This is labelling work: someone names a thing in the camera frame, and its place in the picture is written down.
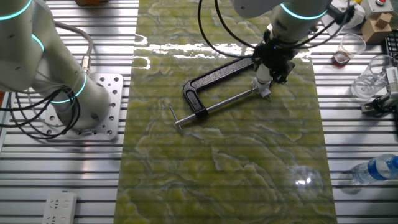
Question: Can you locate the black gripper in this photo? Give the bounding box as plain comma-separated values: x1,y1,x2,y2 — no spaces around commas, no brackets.
253,29,296,85

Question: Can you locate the white light bulb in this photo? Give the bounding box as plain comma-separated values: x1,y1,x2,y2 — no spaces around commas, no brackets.
255,63,272,84

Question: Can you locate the black C-clamp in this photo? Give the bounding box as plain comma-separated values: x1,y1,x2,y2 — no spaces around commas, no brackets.
167,57,259,135

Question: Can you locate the glass beaker with dark liquid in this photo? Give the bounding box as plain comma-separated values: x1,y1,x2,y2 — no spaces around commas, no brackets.
332,33,367,67

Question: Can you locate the white crumpled plastic bag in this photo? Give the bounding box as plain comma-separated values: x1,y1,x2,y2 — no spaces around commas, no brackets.
322,2,366,35

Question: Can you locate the clear plastic cup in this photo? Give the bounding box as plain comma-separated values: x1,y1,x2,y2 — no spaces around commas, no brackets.
350,54,394,101

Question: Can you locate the tan cardboard box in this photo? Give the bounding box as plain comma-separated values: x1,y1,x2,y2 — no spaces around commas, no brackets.
361,18,392,44

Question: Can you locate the black and metal tool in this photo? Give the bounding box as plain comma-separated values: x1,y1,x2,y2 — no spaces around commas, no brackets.
360,93,398,118

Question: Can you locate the green marble pattern mat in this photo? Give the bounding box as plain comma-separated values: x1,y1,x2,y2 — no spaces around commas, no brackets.
113,0,338,224

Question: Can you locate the white ribbed device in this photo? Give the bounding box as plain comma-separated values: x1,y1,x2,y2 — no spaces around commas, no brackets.
385,66,398,94

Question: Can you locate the small wooden block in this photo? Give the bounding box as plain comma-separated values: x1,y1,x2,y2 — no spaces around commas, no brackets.
375,12,394,29

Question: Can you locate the black keyboard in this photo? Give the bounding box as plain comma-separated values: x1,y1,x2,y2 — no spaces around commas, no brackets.
384,30,398,58

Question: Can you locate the grey emergency stop box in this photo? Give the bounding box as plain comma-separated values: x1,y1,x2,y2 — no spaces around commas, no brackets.
368,0,394,18

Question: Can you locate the blue label water bottle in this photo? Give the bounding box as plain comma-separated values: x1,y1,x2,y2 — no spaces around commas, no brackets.
351,154,398,187

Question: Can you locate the brown wooden item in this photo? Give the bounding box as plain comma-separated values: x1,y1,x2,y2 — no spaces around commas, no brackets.
74,0,109,7

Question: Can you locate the white power strip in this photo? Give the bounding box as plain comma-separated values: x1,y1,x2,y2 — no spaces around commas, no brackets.
42,190,78,224

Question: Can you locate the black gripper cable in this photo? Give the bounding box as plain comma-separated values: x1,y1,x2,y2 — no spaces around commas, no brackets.
213,0,261,50
197,0,256,59

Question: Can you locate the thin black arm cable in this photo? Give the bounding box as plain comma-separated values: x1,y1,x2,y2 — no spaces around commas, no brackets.
292,0,355,49

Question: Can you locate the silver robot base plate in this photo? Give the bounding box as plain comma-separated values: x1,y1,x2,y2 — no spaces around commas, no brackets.
42,73,124,141

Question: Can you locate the grey base cable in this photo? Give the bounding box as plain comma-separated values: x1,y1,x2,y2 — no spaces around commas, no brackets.
53,21,94,75

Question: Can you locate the black base cable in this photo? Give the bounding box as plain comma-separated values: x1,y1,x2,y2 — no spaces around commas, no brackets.
0,88,74,124
0,88,82,140

